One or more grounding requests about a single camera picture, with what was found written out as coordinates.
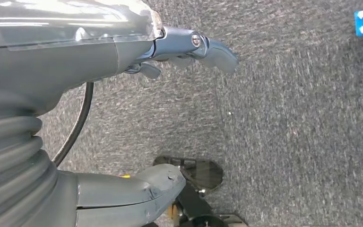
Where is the robot left foot plate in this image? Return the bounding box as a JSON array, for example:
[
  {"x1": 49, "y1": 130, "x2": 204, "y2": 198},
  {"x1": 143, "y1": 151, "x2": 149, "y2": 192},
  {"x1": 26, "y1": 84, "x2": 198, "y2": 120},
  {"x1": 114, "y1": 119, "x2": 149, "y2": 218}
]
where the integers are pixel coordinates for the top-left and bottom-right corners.
[{"x1": 152, "y1": 155, "x2": 225, "y2": 192}]

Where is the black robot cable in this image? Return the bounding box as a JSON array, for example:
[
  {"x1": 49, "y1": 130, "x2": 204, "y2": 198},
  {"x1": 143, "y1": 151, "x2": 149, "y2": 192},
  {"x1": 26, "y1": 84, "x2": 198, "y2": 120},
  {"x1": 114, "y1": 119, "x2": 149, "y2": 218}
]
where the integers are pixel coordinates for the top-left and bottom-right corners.
[{"x1": 52, "y1": 82, "x2": 95, "y2": 167}]

